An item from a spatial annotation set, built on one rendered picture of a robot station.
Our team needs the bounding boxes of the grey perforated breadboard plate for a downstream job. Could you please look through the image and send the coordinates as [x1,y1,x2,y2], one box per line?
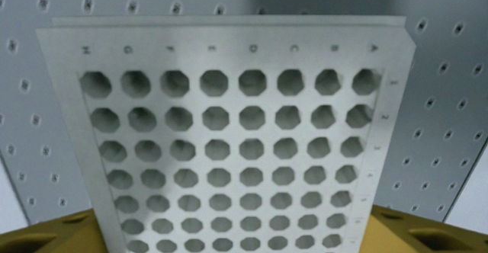
[0,0,488,226]

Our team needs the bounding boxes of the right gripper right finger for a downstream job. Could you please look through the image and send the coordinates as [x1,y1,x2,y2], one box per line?
[358,204,488,253]

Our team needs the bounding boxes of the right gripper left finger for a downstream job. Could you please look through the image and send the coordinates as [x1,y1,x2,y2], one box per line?
[0,208,109,253]

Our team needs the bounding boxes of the white well plate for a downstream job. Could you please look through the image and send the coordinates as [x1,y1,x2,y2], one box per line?
[35,14,416,253]

